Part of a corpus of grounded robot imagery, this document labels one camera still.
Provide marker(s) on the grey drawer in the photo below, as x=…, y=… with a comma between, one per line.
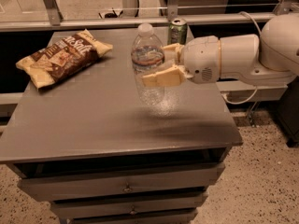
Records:
x=180, y=216
x=130, y=205
x=121, y=182

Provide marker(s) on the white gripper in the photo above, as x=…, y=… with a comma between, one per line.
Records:
x=201, y=59

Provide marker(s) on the grey drawer cabinet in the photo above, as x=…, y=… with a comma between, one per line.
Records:
x=94, y=123

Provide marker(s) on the clear plastic water bottle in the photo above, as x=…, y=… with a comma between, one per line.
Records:
x=146, y=55

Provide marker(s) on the metal window railing frame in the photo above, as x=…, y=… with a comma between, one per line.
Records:
x=44, y=15

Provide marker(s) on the middle grey drawer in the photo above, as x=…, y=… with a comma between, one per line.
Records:
x=130, y=205

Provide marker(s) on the brown chip bag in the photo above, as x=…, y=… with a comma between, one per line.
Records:
x=63, y=58

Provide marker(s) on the bottom grey drawer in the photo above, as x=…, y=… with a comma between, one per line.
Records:
x=180, y=216

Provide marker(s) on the dark object behind glass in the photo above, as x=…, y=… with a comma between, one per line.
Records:
x=110, y=15

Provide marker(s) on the green soda can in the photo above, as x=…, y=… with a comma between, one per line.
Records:
x=177, y=31

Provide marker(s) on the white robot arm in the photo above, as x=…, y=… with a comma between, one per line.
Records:
x=270, y=58

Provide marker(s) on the top grey drawer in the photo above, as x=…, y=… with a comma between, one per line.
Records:
x=121, y=182

